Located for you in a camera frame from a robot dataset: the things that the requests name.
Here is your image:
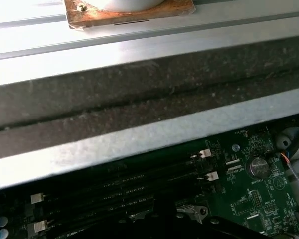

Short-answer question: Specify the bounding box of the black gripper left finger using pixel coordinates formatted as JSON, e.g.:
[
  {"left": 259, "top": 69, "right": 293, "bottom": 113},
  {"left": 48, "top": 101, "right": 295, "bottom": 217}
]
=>
[{"left": 89, "top": 194, "right": 165, "bottom": 239}]

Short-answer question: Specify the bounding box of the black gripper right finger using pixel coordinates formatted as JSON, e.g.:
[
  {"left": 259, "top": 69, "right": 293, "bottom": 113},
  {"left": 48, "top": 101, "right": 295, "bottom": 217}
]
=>
[{"left": 164, "top": 194, "right": 270, "bottom": 239}]

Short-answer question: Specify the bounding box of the RAM slot with white clips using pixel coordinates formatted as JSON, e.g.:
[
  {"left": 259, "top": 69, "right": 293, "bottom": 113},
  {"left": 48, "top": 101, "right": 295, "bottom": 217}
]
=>
[
  {"left": 27, "top": 171, "right": 220, "bottom": 234},
  {"left": 29, "top": 148, "right": 212, "bottom": 205}
]

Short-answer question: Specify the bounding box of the RAM slot with black clips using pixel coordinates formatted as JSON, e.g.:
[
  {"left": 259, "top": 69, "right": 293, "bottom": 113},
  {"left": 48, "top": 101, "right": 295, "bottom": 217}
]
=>
[
  {"left": 39, "top": 161, "right": 210, "bottom": 220},
  {"left": 54, "top": 185, "right": 212, "bottom": 239}
]

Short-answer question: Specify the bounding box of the green motherboard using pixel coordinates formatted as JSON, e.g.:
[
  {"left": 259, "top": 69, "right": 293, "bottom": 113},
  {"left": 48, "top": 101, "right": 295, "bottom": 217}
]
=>
[{"left": 0, "top": 125, "right": 299, "bottom": 239}]

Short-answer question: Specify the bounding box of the silver coin battery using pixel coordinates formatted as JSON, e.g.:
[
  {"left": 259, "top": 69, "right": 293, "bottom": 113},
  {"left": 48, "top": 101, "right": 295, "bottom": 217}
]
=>
[{"left": 246, "top": 155, "right": 270, "bottom": 179}]

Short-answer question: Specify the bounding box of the black and grey PC case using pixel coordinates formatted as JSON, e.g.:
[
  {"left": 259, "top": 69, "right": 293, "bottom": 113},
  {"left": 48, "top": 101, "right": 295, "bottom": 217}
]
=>
[{"left": 0, "top": 33, "right": 299, "bottom": 200}]

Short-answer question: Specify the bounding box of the grey sleeved wire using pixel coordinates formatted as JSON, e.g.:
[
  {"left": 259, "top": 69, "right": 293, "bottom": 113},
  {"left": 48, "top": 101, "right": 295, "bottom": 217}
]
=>
[{"left": 279, "top": 153, "right": 299, "bottom": 194}]

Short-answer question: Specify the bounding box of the square brown base plate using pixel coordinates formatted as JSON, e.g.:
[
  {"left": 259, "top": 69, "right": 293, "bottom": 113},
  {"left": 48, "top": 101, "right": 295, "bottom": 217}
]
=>
[{"left": 63, "top": 0, "right": 197, "bottom": 31}]

